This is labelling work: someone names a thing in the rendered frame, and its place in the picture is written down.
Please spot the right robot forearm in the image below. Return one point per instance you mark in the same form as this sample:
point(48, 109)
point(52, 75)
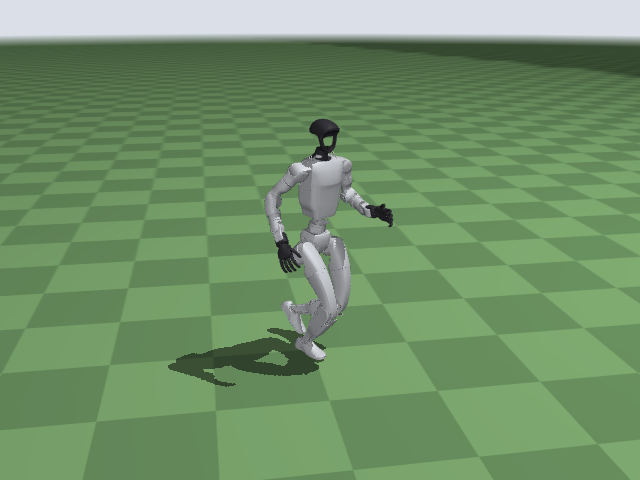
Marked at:
point(274, 215)

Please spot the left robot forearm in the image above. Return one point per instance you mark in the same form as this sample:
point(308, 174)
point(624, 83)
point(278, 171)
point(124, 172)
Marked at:
point(359, 204)

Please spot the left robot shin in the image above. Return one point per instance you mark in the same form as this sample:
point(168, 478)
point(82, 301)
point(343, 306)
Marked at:
point(307, 308)

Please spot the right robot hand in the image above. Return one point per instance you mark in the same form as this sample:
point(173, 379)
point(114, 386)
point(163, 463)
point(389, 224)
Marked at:
point(285, 252)

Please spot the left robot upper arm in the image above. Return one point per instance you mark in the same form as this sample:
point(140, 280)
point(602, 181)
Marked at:
point(347, 192)

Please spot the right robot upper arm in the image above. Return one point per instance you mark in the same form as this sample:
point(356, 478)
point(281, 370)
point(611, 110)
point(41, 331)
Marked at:
point(296, 173)

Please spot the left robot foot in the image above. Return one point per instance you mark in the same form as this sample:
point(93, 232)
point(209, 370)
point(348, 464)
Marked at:
point(294, 319)

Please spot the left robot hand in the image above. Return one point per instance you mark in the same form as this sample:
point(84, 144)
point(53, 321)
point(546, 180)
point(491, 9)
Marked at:
point(381, 212)

